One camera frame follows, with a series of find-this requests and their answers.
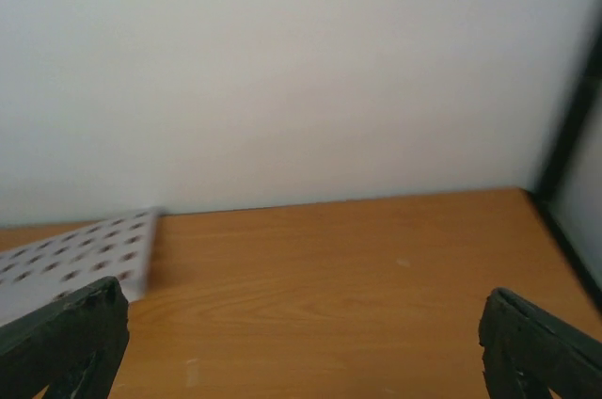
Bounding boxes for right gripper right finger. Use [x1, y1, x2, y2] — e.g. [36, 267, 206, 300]
[478, 288, 601, 398]

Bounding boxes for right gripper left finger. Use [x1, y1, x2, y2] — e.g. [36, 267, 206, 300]
[1, 277, 129, 398]

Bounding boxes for white perforated music stand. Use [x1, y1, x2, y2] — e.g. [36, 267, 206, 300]
[1, 207, 163, 325]

